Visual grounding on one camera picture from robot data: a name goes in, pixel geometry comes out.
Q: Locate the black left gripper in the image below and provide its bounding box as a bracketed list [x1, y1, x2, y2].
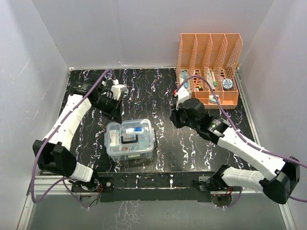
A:
[93, 95, 123, 124]

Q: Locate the white teal dressing packet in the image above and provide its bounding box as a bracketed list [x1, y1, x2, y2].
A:
[109, 130, 120, 147]

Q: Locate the clear plastic box lid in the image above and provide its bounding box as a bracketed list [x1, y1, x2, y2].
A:
[104, 118, 156, 155]

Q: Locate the white blue bandage roll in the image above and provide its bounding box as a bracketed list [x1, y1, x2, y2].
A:
[126, 127, 144, 135]

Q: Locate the clear plastic medicine box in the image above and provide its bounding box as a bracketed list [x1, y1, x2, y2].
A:
[104, 118, 156, 162]

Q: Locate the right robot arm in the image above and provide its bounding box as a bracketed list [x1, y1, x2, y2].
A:
[170, 96, 300, 204]

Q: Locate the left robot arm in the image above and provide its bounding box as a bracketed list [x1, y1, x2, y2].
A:
[33, 72, 128, 191]

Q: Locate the blue white stapler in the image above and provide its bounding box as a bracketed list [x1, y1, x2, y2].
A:
[209, 95, 220, 104]

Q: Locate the white marker pen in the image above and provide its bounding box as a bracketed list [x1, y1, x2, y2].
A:
[209, 69, 216, 90]

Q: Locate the round blue patterned tin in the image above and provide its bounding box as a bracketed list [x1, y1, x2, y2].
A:
[222, 78, 234, 91]

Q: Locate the peach plastic desk organizer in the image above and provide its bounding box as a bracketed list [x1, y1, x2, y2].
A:
[176, 34, 243, 109]

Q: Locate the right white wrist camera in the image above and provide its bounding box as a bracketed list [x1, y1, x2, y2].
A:
[173, 86, 190, 107]

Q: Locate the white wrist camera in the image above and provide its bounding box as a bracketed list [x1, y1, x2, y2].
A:
[173, 86, 190, 107]
[111, 80, 129, 101]

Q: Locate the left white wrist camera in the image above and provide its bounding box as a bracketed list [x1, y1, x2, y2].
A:
[111, 80, 129, 101]

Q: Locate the aluminium frame rail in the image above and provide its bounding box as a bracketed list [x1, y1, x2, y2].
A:
[16, 174, 298, 230]

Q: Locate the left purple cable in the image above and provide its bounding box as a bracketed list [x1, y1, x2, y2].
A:
[30, 69, 118, 211]

